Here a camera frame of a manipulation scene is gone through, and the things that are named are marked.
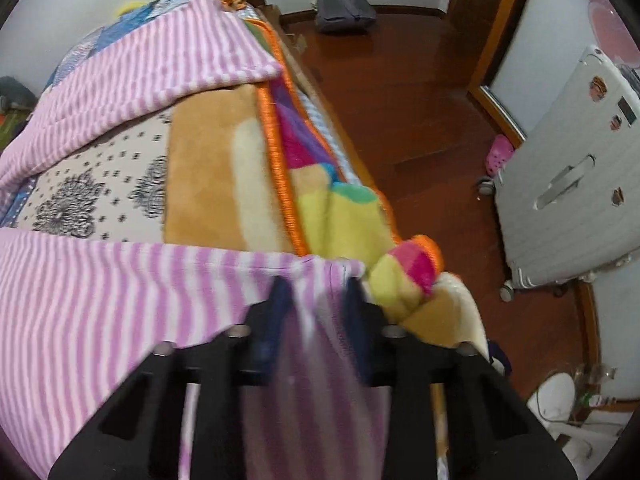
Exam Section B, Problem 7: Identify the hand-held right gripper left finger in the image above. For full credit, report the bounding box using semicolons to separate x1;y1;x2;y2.
47;277;296;480

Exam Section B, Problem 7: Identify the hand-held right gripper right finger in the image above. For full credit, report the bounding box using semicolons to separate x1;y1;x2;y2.
345;277;578;480

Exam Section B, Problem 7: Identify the pink striped fleece towel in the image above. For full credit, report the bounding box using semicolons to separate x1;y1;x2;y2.
0;0;366;480

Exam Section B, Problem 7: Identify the navy slipper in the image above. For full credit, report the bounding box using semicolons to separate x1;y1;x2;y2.
487;340;512;376

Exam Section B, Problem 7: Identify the colourful fleece blanket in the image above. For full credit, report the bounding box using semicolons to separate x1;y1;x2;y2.
162;0;491;361

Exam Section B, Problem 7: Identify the white round appliance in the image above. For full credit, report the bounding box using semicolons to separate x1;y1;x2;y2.
525;370;580;425

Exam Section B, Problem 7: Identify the blue patchwork quilt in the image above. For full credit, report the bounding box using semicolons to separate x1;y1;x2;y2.
0;0;211;243

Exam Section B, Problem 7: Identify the pink clog shoe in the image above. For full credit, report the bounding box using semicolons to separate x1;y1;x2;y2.
482;134;516;177

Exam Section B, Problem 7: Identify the white hard-shell suitcase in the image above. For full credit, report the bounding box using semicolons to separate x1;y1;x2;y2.
492;45;640;303

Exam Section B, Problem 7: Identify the grey backpack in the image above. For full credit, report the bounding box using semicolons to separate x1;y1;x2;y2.
314;0;377;35

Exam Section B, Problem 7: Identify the pile of clutter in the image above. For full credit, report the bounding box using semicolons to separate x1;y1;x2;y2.
0;107;33;153

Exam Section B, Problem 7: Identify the wooden door frame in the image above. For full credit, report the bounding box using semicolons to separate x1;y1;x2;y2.
445;0;538;146

